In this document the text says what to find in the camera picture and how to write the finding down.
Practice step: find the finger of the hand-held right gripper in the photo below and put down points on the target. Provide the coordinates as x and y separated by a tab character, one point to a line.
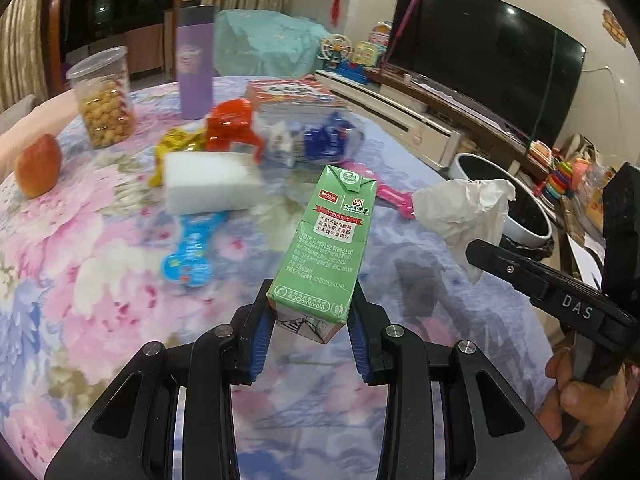
515	270

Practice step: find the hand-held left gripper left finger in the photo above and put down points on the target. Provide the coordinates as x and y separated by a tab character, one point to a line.
260	347

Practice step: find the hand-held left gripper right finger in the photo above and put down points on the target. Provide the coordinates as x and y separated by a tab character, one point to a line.
361	355

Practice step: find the white bin with black bag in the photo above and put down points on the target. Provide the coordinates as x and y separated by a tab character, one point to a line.
525	210

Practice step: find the white tissue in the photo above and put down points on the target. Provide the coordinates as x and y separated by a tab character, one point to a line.
465	210

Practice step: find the green milk carton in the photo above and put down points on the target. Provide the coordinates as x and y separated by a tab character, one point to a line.
325	240

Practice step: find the blue clear plastic wrapper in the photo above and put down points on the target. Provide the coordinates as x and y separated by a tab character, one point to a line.
320	137

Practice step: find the red snack wrapper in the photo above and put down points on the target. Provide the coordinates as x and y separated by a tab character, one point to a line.
230	122

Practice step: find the person's right hand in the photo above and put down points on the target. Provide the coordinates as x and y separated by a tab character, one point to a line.
585	420

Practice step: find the blue bone-shaped packet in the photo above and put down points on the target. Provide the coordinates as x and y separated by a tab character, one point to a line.
195	250

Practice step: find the pink bone-shaped packet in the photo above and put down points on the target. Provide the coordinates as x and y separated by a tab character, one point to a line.
395	197

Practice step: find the white foam block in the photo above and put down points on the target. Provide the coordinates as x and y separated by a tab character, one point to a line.
210	182

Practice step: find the white television cabinet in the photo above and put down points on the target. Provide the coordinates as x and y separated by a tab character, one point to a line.
400	115

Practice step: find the black television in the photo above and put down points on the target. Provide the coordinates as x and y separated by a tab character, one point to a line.
480	60

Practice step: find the yellow snack wrapper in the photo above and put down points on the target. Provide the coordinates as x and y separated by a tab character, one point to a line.
172	145

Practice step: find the colourful toy house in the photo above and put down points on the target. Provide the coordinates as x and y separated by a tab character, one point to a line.
369	52

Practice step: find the pink pole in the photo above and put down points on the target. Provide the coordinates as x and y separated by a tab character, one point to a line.
404	25

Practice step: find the toy ferris wheel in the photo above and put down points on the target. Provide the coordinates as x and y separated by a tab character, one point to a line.
336	50

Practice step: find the red apple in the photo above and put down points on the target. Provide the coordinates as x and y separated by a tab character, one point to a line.
39	166

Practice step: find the clear cookie jar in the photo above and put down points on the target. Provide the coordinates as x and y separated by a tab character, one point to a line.
105	105

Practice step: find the purple thermos bottle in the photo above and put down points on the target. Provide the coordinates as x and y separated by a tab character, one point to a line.
194	65

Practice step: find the teal cloth cover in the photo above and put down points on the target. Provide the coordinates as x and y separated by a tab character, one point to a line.
270	42

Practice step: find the narrow beige patterned curtain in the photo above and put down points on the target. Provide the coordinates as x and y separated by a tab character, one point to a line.
22	35

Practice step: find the red paper-cut wall decoration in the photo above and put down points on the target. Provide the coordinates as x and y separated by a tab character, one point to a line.
615	27

